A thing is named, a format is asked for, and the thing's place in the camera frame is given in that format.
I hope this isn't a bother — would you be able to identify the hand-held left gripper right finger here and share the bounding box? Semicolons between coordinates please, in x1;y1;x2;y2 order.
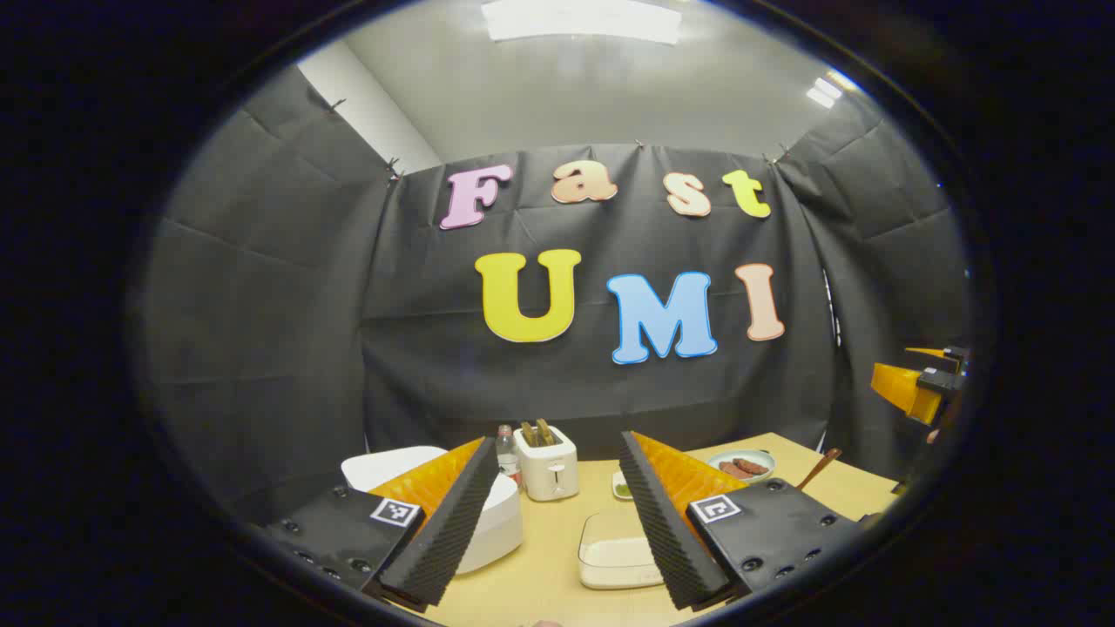
618;430;863;610

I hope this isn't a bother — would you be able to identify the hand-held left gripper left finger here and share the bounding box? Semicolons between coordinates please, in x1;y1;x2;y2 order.
266;437;502;610

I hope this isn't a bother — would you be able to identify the clear glass rice container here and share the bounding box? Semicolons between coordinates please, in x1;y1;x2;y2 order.
578;509;665;590

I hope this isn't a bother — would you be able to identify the white rice cooker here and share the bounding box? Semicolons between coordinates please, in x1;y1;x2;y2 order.
341;446;524;576

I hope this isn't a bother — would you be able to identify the brown wooden spoon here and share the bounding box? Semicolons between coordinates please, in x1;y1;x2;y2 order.
797;448;843;490

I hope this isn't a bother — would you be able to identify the pale green plate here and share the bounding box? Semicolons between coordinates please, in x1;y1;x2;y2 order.
707;449;776;484

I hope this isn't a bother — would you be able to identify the clear plastic water bottle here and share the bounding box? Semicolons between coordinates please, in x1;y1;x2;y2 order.
497;425;522;489

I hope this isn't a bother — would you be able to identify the white toaster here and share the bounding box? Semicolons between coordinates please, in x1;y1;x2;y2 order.
514;427;578;502

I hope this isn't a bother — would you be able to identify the black backdrop cloth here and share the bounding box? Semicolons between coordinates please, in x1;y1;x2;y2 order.
139;65;972;523

